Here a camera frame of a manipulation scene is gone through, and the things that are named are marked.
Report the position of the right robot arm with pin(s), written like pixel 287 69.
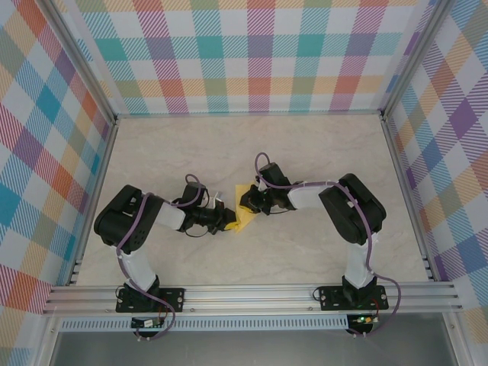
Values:
pixel 305 198

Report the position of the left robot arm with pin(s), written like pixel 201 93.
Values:
pixel 169 217

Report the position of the small left circuit board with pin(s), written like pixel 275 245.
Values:
pixel 146 323

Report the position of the small circuit board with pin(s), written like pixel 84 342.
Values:
pixel 364 320
pixel 146 323

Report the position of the grey metal panel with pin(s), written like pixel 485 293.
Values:
pixel 248 348

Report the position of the small right circuit board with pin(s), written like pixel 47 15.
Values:
pixel 364 320

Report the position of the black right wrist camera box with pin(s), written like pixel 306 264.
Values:
pixel 273 174

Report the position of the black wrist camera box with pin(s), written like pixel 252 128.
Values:
pixel 194 195
pixel 273 174

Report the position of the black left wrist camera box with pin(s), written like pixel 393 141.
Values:
pixel 194 195

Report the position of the aluminium mounting rail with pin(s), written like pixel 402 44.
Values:
pixel 248 299

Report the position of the aluminium rear floor rail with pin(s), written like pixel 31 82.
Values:
pixel 248 113

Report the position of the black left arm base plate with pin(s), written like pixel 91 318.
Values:
pixel 175 299

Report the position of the aluminium side floor rail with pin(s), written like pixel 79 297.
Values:
pixel 408 198
pixel 95 202

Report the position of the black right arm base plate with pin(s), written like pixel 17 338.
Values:
pixel 331 299

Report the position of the aluminium frame post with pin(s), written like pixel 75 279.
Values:
pixel 415 61
pixel 82 65

